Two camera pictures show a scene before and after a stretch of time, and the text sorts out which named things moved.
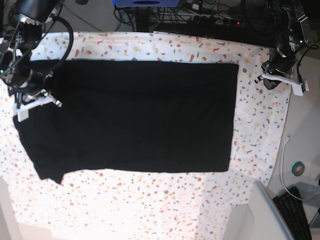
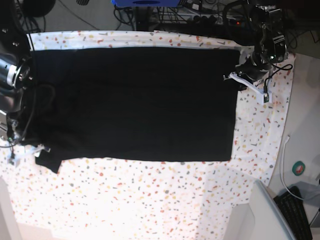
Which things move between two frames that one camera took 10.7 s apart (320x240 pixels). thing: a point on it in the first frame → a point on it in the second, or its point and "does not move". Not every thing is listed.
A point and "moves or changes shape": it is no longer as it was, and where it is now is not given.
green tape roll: [297, 168] does not move
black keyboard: [293, 213] does not move
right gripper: [282, 63] → [254, 67]
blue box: [145, 3] does not move
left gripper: [27, 83] → [17, 133]
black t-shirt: [133, 116] moves or changes shape
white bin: [260, 219] does not move
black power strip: [216, 20] does not move
